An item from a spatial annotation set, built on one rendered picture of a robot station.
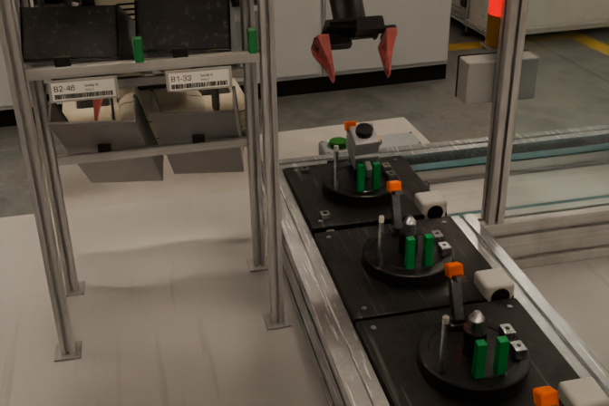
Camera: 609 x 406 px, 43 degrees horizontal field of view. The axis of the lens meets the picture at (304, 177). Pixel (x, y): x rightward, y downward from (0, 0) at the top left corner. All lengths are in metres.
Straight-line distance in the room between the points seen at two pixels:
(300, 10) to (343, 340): 3.51
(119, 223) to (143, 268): 0.18
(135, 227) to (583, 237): 0.84
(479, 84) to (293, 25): 3.26
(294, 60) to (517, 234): 3.26
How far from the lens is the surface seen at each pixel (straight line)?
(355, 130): 1.37
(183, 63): 1.06
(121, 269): 1.45
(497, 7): 1.25
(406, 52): 4.76
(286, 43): 4.50
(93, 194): 1.72
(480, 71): 1.27
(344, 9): 1.37
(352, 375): 1.02
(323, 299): 1.17
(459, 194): 1.55
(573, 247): 1.47
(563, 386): 1.01
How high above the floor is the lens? 1.63
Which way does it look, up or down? 27 degrees down
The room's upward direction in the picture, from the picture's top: 1 degrees counter-clockwise
